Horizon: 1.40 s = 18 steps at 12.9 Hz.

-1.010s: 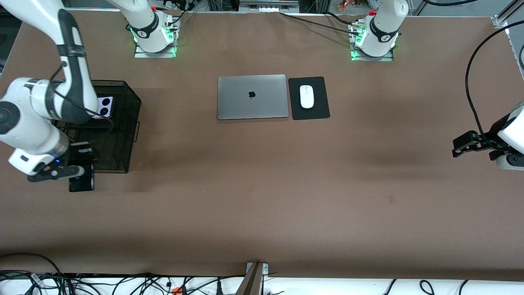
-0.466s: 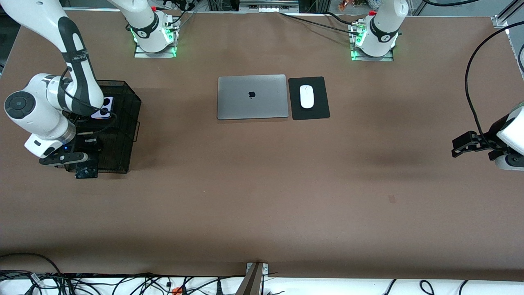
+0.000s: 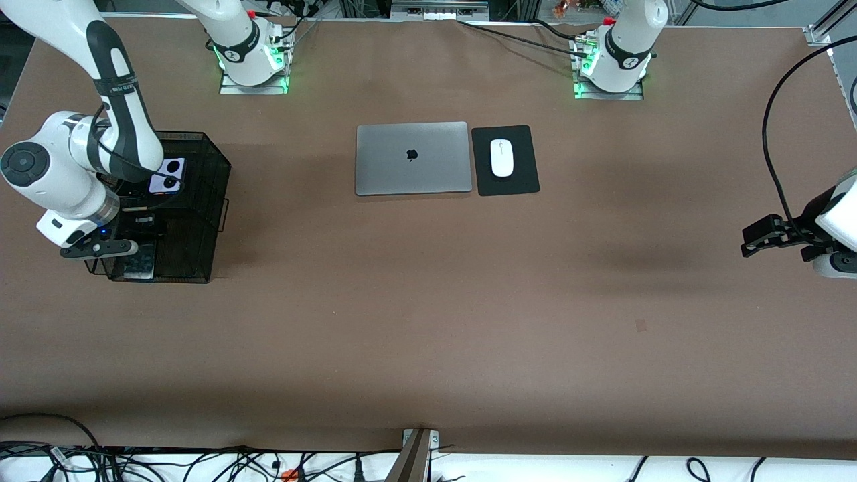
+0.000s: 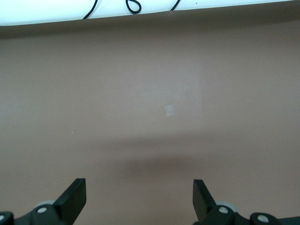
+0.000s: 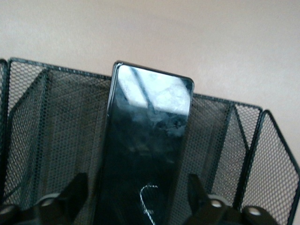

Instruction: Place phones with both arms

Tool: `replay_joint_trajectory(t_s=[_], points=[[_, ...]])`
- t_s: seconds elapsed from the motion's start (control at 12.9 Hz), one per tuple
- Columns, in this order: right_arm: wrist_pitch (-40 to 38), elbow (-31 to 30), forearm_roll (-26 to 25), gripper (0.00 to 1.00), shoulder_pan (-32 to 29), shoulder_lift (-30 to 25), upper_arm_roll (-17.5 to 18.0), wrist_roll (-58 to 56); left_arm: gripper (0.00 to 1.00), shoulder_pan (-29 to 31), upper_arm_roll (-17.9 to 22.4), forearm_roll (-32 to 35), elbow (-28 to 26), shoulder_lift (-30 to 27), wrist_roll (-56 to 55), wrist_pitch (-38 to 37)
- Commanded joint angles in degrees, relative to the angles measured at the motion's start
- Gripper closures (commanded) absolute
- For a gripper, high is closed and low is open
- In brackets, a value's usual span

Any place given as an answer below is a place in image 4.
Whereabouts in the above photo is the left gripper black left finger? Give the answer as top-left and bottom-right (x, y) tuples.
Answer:
(0, 178), (87, 225)

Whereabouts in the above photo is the black looped floor cable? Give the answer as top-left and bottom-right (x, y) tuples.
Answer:
(125, 0), (142, 15)

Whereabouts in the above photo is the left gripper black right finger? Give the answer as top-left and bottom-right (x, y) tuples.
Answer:
(192, 179), (279, 225)

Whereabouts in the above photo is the small clear tape piece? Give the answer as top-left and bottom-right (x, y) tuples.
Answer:
(165, 104), (176, 117)

